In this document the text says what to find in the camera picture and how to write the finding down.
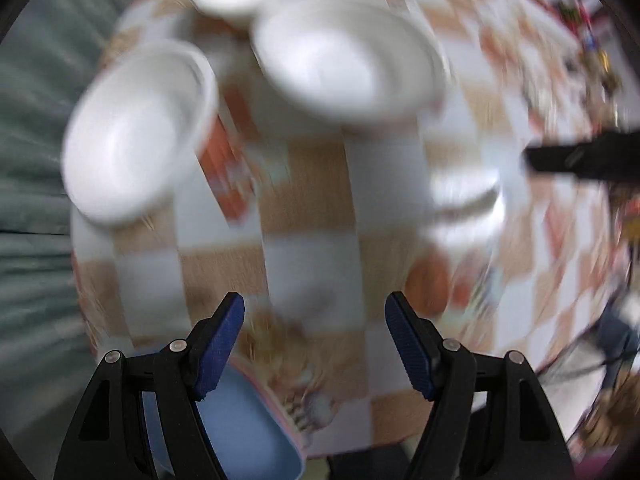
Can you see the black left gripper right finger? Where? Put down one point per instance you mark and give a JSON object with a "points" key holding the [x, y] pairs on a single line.
{"points": [[490, 417]]}

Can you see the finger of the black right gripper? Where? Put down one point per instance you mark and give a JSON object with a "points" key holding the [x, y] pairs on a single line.
{"points": [[611, 156]]}

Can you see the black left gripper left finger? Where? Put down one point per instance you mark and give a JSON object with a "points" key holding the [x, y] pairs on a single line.
{"points": [[133, 403]]}

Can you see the blue oval plastic plate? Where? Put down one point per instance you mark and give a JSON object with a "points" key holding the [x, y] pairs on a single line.
{"points": [[249, 432]]}

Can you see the large white foam bowl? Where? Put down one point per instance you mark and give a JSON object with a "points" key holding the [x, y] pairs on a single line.
{"points": [[351, 61]]}

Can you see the teal curtain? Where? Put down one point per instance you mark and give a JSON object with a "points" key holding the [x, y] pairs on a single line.
{"points": [[48, 57]]}

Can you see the checkered patterned tablecloth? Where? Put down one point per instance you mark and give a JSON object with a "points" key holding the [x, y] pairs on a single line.
{"points": [[315, 224]]}

